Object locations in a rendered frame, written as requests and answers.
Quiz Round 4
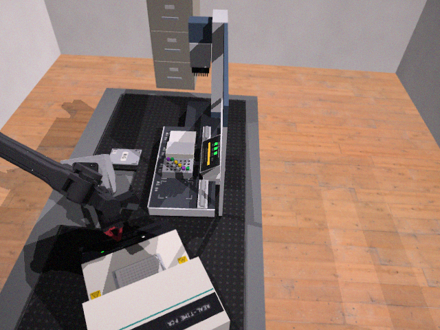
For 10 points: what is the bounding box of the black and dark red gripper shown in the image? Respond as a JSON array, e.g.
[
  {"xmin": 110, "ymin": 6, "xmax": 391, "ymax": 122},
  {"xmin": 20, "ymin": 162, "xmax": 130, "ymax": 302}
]
[{"xmin": 95, "ymin": 209, "xmax": 124, "ymax": 241}]

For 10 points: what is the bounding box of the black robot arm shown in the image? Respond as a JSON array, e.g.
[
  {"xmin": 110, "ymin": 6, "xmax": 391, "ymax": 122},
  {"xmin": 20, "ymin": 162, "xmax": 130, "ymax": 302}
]
[{"xmin": 0, "ymin": 132, "xmax": 140, "ymax": 222}]

